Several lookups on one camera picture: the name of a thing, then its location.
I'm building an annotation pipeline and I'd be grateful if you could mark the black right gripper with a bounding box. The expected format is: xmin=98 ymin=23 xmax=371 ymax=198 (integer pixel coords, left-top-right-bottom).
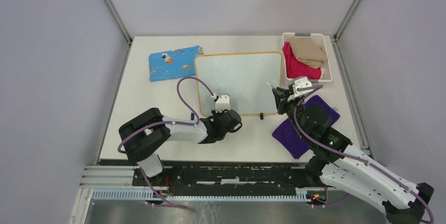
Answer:
xmin=272 ymin=87 xmax=309 ymax=140

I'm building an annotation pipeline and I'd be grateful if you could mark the yellow framed whiteboard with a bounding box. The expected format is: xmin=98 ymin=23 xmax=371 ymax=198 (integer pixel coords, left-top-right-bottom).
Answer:
xmin=195 ymin=52 xmax=283 ymax=116

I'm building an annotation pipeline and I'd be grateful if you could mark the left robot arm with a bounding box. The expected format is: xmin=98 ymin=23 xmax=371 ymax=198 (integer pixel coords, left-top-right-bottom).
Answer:
xmin=117 ymin=107 xmax=242 ymax=186

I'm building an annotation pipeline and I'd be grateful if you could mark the red cloth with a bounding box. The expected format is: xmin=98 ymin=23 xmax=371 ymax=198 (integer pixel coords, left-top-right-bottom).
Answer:
xmin=282 ymin=42 xmax=322 ymax=80

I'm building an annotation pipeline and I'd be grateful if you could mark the purple cloth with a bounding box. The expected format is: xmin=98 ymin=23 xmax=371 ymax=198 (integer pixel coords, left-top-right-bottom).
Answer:
xmin=272 ymin=95 xmax=340 ymax=159

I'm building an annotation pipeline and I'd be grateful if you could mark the white plastic basket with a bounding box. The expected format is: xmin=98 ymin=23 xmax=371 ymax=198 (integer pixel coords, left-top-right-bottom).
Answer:
xmin=282 ymin=33 xmax=332 ymax=84

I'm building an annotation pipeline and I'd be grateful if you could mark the beige cloth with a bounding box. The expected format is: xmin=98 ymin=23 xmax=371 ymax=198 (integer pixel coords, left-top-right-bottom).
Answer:
xmin=288 ymin=37 xmax=328 ymax=69

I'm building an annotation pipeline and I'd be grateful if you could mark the blue cartoon cloth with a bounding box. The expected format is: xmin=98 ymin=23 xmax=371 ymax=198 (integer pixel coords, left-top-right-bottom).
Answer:
xmin=148 ymin=45 xmax=203 ymax=82

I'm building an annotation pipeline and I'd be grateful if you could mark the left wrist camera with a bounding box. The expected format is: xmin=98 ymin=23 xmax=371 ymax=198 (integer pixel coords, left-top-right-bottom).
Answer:
xmin=212 ymin=94 xmax=231 ymax=113

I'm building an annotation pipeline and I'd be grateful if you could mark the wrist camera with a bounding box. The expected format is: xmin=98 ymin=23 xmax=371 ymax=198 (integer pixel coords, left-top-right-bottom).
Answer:
xmin=287 ymin=76 xmax=313 ymax=101
xmin=212 ymin=94 xmax=231 ymax=113

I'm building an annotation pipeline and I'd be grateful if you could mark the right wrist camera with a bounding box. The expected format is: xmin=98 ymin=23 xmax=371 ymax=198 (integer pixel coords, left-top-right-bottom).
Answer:
xmin=287 ymin=76 xmax=313 ymax=101

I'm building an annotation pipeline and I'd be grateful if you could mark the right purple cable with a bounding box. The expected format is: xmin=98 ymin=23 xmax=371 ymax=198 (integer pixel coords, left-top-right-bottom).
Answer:
xmin=293 ymin=84 xmax=435 ymax=224

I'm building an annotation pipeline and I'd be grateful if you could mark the purple cable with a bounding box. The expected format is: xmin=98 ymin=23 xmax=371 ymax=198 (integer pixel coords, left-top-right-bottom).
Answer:
xmin=117 ymin=76 xmax=218 ymax=210
xmin=293 ymin=84 xmax=435 ymax=224

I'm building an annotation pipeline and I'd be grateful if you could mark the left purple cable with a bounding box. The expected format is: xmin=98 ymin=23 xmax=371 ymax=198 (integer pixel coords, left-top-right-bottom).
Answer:
xmin=117 ymin=76 xmax=218 ymax=210

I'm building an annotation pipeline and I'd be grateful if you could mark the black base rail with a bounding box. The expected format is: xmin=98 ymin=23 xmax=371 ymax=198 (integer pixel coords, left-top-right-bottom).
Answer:
xmin=99 ymin=160 xmax=340 ymax=197

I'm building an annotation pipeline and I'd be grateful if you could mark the white slotted cable duct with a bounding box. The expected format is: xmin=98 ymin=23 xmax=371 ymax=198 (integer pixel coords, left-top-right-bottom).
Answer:
xmin=91 ymin=189 xmax=312 ymax=203

